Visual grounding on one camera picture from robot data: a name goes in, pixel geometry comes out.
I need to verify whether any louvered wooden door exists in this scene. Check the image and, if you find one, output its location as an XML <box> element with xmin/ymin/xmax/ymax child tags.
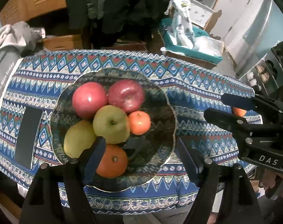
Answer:
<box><xmin>0</xmin><ymin>0</ymin><xmax>67</xmax><ymax>25</ymax></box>

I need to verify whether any black smartphone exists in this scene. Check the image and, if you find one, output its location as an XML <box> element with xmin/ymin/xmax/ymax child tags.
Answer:
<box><xmin>15</xmin><ymin>106</ymin><xmax>43</xmax><ymax>170</ymax></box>

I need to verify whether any yellow green apple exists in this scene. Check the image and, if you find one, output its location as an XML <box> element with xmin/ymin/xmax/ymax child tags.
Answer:
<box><xmin>63</xmin><ymin>120</ymin><xmax>96</xmax><ymax>158</ymax></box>

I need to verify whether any white patterned storage box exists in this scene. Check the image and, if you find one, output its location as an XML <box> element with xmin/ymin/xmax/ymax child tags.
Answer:
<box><xmin>190</xmin><ymin>0</ymin><xmax>214</xmax><ymax>28</ymax></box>

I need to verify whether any white shoe rack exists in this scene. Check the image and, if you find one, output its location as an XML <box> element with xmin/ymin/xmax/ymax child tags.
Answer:
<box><xmin>239</xmin><ymin>51</ymin><xmax>283</xmax><ymax>96</ymax></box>

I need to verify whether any small orange tangerine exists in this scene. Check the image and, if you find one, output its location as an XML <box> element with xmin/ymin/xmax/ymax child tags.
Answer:
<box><xmin>96</xmin><ymin>144</ymin><xmax>128</xmax><ymax>178</ymax></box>

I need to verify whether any large orange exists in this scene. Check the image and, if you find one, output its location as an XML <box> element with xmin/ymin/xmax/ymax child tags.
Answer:
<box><xmin>232</xmin><ymin>107</ymin><xmax>247</xmax><ymax>117</ymax></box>

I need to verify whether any teal storage box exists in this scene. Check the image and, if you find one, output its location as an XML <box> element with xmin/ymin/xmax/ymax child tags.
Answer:
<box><xmin>160</xmin><ymin>18</ymin><xmax>224</xmax><ymax>65</ymax></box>

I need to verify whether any grey white clothes pile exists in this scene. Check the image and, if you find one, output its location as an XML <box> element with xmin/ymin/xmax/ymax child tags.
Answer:
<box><xmin>0</xmin><ymin>21</ymin><xmax>46</xmax><ymax>112</ymax></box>

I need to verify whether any small orange mandarin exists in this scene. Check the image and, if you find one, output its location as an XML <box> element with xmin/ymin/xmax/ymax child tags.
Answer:
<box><xmin>128</xmin><ymin>111</ymin><xmax>151</xmax><ymax>136</ymax></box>

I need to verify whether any red apple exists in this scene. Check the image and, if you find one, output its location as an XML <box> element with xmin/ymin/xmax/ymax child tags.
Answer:
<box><xmin>72</xmin><ymin>82</ymin><xmax>108</xmax><ymax>119</ymax></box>

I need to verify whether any brown cardboard box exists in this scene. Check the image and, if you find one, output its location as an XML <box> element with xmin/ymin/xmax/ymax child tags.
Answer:
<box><xmin>42</xmin><ymin>34</ymin><xmax>83</xmax><ymax>51</ymax></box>

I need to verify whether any dark glass fruit plate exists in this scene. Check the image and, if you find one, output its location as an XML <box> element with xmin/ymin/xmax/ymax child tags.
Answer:
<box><xmin>50</xmin><ymin>68</ymin><xmax>177</xmax><ymax>192</ymax></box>

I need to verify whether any dark hanging coat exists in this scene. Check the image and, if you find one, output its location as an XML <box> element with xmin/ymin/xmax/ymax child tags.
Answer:
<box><xmin>65</xmin><ymin>0</ymin><xmax>170</xmax><ymax>49</ymax></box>

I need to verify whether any patterned blue tablecloth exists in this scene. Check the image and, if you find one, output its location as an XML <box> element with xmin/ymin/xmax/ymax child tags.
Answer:
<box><xmin>0</xmin><ymin>50</ymin><xmax>254</xmax><ymax>215</ymax></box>

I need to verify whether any person's right hand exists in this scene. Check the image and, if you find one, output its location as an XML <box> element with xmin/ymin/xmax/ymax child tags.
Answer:
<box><xmin>262</xmin><ymin>169</ymin><xmax>283</xmax><ymax>200</ymax></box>

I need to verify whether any white printed rice bag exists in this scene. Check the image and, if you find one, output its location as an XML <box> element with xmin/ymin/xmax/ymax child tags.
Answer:
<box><xmin>164</xmin><ymin>0</ymin><xmax>195</xmax><ymax>49</ymax></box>

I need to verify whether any dark red mango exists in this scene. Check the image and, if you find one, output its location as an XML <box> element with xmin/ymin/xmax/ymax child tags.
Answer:
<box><xmin>107</xmin><ymin>79</ymin><xmax>145</xmax><ymax>113</ymax></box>

